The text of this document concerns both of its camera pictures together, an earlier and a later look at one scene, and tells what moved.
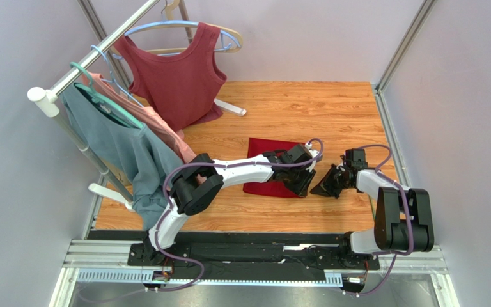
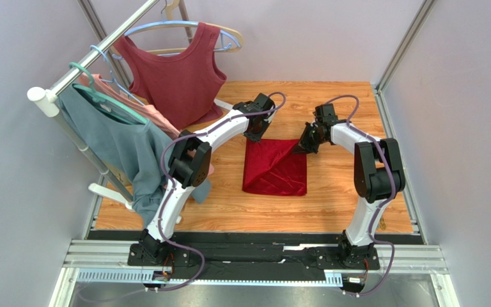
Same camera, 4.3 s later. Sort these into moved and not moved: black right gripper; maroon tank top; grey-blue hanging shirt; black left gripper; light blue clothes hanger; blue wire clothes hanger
Moved: black right gripper; black left gripper
Not moved: grey-blue hanging shirt; maroon tank top; blue wire clothes hanger; light blue clothes hanger
